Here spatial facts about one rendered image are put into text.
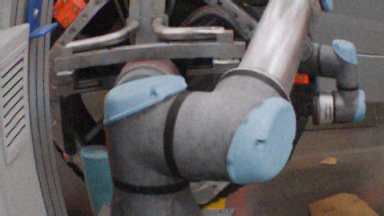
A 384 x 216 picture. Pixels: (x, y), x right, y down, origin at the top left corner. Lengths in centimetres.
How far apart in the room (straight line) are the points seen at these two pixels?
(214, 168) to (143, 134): 10
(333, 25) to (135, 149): 115
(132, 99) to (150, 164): 9
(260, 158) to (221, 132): 6
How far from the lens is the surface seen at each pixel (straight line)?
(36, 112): 127
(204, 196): 231
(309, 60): 201
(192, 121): 136
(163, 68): 216
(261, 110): 134
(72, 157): 208
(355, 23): 246
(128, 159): 141
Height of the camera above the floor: 138
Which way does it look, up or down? 15 degrees down
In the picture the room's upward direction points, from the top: 3 degrees counter-clockwise
